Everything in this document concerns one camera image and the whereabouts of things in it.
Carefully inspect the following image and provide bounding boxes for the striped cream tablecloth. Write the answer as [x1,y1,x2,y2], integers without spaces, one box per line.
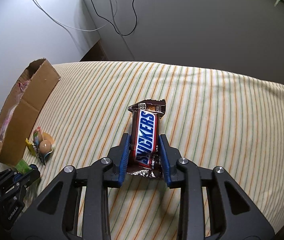
[24,62,284,232]

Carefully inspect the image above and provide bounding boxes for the red blue jelly cup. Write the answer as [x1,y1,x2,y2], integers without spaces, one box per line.
[33,126,43,146]

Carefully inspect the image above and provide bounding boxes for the black cable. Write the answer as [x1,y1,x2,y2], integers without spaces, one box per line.
[89,0,141,37]

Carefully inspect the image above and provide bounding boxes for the Snickers bar brown wrapper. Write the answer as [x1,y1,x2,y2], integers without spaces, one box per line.
[127,99,166,179]

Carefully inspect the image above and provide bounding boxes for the cardboard box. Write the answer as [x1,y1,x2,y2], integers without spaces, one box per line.
[0,59,60,167]

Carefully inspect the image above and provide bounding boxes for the green snack packet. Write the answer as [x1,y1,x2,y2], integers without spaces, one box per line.
[15,159,33,175]

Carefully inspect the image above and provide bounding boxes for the yellow snack packet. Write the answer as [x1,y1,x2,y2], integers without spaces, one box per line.
[25,138,36,156]

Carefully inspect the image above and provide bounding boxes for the pink packet in box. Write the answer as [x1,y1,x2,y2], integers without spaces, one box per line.
[0,79,31,142]

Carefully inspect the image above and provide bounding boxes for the white cable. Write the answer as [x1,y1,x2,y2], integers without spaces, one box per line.
[19,0,119,33]

